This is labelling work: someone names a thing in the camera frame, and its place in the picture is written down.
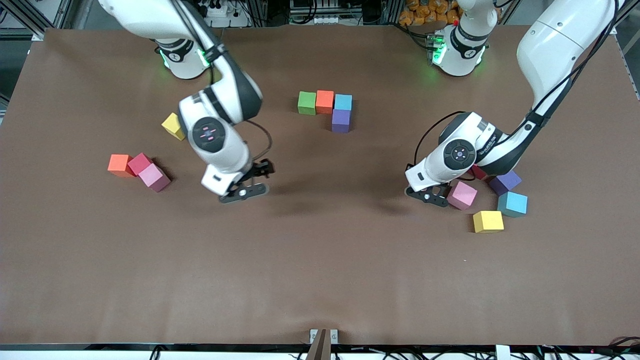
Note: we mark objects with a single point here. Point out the yellow foam cube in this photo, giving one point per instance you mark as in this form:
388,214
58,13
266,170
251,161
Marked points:
172,125
488,221

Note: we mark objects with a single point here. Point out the small white box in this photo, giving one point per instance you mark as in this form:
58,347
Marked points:
502,352

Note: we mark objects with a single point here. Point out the pile of orange objects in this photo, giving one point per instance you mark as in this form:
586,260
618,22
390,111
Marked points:
422,12

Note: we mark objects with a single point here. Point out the equipment rack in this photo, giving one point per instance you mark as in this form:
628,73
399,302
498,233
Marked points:
315,10

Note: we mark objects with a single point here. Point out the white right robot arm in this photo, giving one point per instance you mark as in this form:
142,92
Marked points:
210,135

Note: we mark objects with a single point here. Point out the green foam cube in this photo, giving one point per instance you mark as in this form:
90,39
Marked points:
306,103

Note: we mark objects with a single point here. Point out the pink foam cube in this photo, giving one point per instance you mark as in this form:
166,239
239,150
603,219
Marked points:
462,195
152,176

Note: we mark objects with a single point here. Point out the turquoise foam cube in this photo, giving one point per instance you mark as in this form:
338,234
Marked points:
512,204
343,102

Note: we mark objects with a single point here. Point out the silver metal bracket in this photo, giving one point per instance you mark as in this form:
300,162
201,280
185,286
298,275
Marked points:
313,336

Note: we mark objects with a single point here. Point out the brown pole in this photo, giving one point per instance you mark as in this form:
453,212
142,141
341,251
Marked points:
321,350

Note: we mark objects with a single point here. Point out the red foam cube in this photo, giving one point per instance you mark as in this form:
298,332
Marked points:
139,162
479,173

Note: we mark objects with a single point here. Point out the purple foam cube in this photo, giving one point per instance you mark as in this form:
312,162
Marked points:
506,183
341,121

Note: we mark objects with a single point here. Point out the orange foam cube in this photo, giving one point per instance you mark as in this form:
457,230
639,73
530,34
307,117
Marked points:
118,164
324,101

